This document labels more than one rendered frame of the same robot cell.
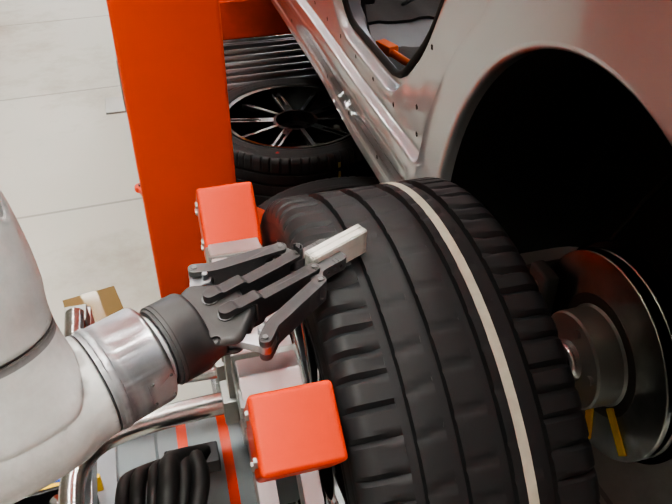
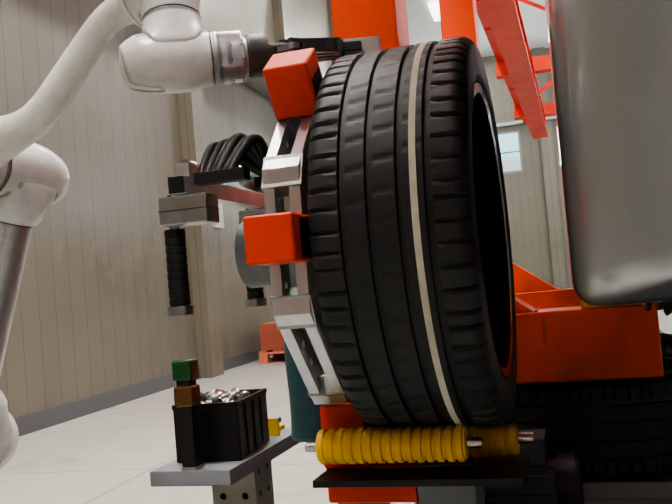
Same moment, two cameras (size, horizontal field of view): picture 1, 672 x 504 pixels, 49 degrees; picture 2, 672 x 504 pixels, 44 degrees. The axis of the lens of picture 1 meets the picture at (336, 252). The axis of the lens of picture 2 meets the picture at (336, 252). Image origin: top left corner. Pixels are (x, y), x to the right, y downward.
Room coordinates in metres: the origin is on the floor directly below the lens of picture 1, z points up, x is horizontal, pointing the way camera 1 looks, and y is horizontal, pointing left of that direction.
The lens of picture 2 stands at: (-0.67, -0.70, 0.77)
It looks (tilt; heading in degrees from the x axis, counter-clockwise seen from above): 2 degrees up; 32
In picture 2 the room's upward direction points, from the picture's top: 5 degrees counter-clockwise
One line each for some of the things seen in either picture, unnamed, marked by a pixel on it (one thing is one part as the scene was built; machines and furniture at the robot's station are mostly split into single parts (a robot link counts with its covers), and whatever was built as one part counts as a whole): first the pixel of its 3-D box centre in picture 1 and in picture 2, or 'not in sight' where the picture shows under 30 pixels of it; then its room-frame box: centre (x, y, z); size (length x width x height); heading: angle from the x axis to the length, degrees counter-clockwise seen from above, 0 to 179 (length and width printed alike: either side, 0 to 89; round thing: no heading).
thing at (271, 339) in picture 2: not in sight; (304, 337); (7.36, 4.80, 0.22); 1.21 x 0.83 x 0.44; 18
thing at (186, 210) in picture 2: not in sight; (189, 209); (0.39, 0.25, 0.93); 0.09 x 0.05 x 0.05; 105
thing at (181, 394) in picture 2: not in sight; (187, 395); (0.53, 0.41, 0.59); 0.04 x 0.04 x 0.04; 15
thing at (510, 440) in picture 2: not in sight; (446, 441); (0.65, -0.07, 0.49); 0.29 x 0.06 x 0.06; 105
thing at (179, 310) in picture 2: not in sight; (177, 269); (0.38, 0.27, 0.83); 0.04 x 0.04 x 0.16
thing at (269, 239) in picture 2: not in sight; (278, 239); (0.30, 0.00, 0.85); 0.09 x 0.08 x 0.07; 15
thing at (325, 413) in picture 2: not in sight; (374, 447); (0.62, 0.06, 0.48); 0.16 x 0.12 x 0.17; 105
